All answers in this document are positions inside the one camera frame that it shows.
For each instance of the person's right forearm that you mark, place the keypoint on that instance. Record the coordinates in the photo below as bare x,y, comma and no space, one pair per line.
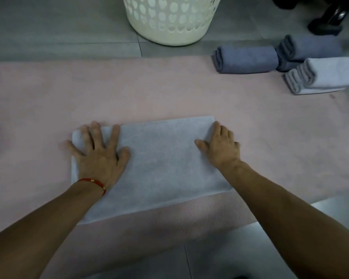
293,220

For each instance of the white towel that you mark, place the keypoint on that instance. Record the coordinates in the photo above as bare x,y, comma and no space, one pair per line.
331,71
163,168
299,85

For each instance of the black chair base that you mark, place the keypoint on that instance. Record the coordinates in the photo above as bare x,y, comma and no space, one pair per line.
328,20

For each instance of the white plastic laundry basket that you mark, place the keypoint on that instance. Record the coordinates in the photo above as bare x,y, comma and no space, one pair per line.
170,17

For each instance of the person's left hand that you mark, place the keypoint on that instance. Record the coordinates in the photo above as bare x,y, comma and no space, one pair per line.
100,164

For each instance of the folded white towel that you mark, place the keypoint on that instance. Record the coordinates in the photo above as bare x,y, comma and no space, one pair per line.
299,85
331,71

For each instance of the person's left little finger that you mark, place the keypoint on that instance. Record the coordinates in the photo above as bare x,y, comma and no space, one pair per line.
74,148

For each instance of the person's right thumb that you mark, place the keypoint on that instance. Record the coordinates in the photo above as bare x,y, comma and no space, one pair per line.
201,144

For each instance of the person's right little finger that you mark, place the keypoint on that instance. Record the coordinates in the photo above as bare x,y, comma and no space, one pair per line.
236,146

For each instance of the person's right hand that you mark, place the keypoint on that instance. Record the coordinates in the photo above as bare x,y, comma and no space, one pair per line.
222,152

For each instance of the person's left thumb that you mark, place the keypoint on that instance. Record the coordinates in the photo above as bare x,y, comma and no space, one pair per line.
124,156

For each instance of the person's right middle finger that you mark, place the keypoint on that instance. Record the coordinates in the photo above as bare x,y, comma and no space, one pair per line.
223,133

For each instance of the person's left forearm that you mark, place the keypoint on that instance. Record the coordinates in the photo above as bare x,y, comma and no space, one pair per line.
35,229

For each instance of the person's left middle finger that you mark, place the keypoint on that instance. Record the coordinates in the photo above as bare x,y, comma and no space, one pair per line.
97,135

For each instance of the pink mat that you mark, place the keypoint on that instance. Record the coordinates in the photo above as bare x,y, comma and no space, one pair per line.
174,92

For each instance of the folded blue towel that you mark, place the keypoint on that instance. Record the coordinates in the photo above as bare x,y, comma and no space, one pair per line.
311,46
245,59
288,65

